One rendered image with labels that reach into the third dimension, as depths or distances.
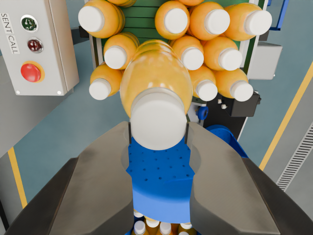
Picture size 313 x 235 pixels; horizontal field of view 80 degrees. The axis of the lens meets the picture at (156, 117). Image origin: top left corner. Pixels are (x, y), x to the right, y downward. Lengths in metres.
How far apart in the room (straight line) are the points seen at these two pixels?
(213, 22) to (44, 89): 0.35
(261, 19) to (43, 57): 0.40
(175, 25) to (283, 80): 1.57
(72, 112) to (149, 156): 1.36
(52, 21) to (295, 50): 1.68
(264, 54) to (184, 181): 0.48
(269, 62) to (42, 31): 0.63
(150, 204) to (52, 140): 1.67
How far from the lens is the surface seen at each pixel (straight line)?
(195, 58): 0.38
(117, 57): 0.37
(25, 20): 0.42
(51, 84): 0.44
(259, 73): 0.73
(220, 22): 0.38
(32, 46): 0.43
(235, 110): 0.57
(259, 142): 2.08
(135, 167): 0.45
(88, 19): 0.38
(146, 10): 0.58
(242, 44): 0.64
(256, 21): 0.41
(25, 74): 0.45
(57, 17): 0.46
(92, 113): 1.72
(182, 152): 0.50
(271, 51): 0.73
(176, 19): 0.37
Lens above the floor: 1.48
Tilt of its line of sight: 63 degrees down
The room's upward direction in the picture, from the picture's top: 177 degrees clockwise
